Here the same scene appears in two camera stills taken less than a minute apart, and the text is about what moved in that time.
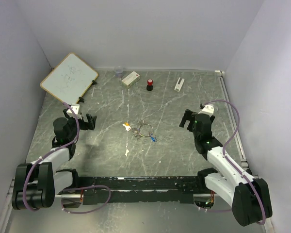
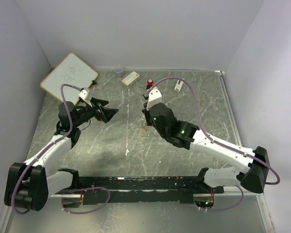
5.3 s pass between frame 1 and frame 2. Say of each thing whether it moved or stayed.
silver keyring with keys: moved
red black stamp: stayed
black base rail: stayed
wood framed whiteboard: stayed
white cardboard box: stayed
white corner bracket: stayed
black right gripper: moved
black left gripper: moved
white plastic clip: stayed
